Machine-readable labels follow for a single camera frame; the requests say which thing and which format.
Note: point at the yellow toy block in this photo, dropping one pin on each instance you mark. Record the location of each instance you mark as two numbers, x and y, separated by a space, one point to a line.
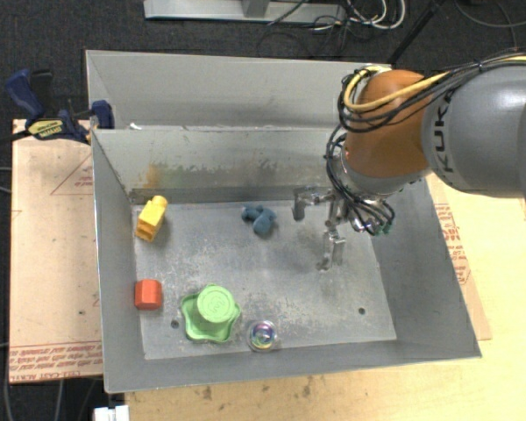
150 219

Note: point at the blue-grey toy animal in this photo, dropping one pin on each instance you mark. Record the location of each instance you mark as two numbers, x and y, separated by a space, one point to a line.
262 222

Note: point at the brown cardboard board, red print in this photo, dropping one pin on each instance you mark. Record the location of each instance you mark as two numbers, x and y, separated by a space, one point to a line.
52 244

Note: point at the clear iridescent ball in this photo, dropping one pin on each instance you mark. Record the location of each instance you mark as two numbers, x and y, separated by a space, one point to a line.
262 336

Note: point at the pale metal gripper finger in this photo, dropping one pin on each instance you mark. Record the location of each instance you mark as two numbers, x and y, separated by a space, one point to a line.
333 248
301 197

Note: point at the grey metal bin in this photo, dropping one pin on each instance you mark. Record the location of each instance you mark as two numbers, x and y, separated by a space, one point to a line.
254 274

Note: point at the green star-shaped cup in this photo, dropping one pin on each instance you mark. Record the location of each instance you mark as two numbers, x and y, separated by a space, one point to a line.
210 314

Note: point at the red-orange block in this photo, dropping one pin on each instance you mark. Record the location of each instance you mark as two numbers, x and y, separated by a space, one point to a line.
148 295

